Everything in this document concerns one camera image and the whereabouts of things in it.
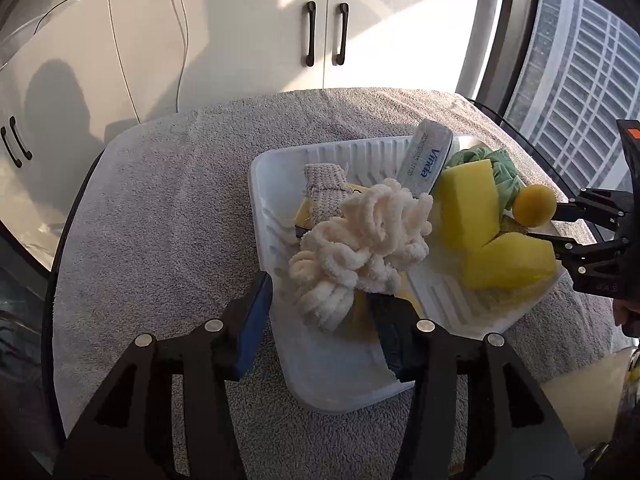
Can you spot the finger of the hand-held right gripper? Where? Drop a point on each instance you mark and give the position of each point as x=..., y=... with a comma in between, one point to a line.
x=580, y=207
x=575, y=252

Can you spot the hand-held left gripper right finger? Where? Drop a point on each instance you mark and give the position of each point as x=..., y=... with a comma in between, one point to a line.
x=392, y=335

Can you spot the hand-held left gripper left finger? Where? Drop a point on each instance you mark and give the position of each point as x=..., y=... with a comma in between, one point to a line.
x=256, y=320

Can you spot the yellow ball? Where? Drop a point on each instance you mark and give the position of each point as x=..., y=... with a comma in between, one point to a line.
x=534, y=205

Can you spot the yellow half-round sponge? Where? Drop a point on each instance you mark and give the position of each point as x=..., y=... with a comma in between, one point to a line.
x=510, y=260

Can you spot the white ribbed plastic tray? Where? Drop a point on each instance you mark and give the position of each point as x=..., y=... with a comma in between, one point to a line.
x=330, y=360

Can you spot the white chenille loop scrunchie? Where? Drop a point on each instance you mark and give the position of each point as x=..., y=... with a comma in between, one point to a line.
x=360, y=245

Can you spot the beige knit band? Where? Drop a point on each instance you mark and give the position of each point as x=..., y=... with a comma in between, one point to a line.
x=325, y=187

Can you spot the blue tissue packet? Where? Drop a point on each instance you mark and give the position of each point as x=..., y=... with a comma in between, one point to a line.
x=425, y=160

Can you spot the green cloth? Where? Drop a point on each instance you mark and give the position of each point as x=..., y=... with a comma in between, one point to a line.
x=505, y=175

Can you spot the grey towel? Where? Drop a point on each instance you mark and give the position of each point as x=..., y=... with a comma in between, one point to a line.
x=175, y=200

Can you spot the white cabinet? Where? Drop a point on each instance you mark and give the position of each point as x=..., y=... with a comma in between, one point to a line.
x=225, y=35

